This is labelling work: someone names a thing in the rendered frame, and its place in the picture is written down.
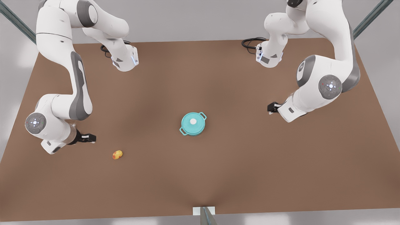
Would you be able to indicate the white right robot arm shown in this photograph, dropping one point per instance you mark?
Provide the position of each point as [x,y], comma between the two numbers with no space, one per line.
[56,62]

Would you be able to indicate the yellow red potato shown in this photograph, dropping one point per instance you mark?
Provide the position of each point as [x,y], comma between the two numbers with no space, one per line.
[117,154]

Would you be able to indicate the teal pot lid white knob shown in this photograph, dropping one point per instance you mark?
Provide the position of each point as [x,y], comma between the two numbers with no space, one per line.
[193,122]

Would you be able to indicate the teal pot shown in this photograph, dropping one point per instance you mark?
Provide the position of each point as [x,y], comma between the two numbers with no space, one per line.
[200,126]

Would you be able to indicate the silver frame post with foot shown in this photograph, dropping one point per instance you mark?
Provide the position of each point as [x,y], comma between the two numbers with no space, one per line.
[206,215]

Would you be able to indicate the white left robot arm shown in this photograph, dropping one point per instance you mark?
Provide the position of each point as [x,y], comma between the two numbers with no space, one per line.
[328,47]

